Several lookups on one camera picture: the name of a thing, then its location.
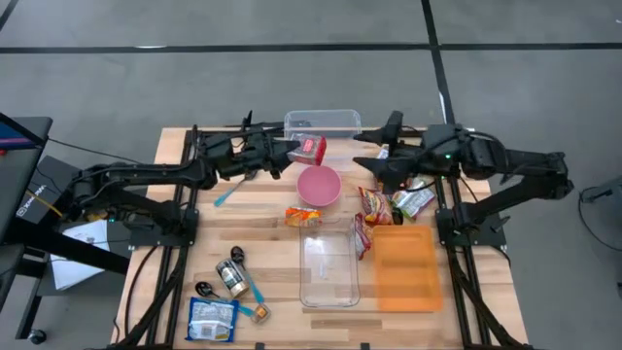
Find white paper sheet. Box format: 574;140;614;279
50;219;112;292

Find red yellow snack packet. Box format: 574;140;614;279
358;187;395;226

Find yellow cable coil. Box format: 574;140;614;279
83;206;111;223

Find pink bowl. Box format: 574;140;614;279
295;164;343;208

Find orange noodle snack packet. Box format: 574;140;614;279
284;206;324;228

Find green white snack packet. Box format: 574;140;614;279
391;177;437;221

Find blue white seaweed packet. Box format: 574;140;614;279
185;297;240;343

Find clear plastic handled organizer tray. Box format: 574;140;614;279
298;217;362;309

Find black box with white logo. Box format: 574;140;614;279
17;155;82;226

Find red box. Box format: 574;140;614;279
287;133;328;166

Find orange plastic tray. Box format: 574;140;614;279
371;224;444;313

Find deep clear plastic bin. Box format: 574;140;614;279
283;109;363;172

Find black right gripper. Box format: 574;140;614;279
353;116;470;192

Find black side desk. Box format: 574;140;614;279
0;112;131;341

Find black aluminium extrusion frame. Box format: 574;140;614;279
109;110;536;350

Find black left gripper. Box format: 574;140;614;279
209;131;301;180

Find gold-lidded furikake jar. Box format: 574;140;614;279
215;259;251;298

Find thick black floor cable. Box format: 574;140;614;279
123;245;160;339

